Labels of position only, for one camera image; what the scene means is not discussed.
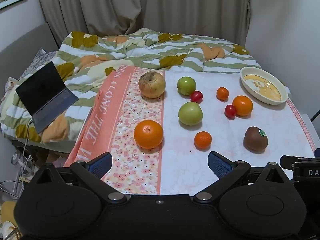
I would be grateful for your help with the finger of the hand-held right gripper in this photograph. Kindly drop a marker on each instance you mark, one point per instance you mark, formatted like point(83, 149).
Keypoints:
point(287, 162)

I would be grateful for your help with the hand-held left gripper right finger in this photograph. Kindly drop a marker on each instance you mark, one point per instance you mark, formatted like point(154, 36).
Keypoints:
point(218, 164)

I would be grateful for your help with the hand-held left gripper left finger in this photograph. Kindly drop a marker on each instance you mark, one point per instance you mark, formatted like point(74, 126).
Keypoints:
point(101, 165)

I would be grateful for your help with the brown kiwi with green sticker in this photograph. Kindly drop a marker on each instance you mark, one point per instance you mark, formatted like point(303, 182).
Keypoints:
point(255, 140)

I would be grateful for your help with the red cherry tomato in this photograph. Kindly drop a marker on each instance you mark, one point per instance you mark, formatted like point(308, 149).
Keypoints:
point(230, 111)
point(196, 96)

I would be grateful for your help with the medium orange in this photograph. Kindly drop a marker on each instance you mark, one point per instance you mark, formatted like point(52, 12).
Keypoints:
point(242, 105)

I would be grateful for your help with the tiny mandarin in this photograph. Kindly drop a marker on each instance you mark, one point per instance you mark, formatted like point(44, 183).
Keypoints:
point(222, 93)

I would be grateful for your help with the cream oval plate with cartoon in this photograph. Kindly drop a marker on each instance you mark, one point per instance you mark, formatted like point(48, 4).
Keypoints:
point(263, 86)

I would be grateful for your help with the small green apple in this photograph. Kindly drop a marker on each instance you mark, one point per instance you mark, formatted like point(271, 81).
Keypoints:
point(186, 85)

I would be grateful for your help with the large yellowish russet apple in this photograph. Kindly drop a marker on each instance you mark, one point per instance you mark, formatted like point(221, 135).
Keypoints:
point(152, 84)

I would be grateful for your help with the flat ribbed mandarin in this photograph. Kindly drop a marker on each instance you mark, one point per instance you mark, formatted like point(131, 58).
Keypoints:
point(202, 140)

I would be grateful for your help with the pink floral printed tablecloth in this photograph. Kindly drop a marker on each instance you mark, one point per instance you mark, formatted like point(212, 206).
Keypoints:
point(220, 132)

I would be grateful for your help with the large orange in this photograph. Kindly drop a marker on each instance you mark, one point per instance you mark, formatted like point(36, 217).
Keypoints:
point(148, 133)

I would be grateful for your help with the large green apple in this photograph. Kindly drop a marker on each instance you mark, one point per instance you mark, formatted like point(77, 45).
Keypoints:
point(190, 113)

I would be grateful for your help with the open dark laptop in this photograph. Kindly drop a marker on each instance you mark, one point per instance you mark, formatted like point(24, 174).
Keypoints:
point(43, 92)

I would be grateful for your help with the green striped flower blanket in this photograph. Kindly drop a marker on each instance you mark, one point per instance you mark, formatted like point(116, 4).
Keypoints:
point(120, 50)

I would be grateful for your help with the grey floral pillow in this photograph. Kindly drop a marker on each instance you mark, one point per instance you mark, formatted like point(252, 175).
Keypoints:
point(40, 58)

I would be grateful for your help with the grey upholstered headboard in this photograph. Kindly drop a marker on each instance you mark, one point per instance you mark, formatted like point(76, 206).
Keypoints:
point(27, 38)

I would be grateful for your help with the beige curtain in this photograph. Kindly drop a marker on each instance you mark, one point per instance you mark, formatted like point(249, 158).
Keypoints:
point(150, 7)

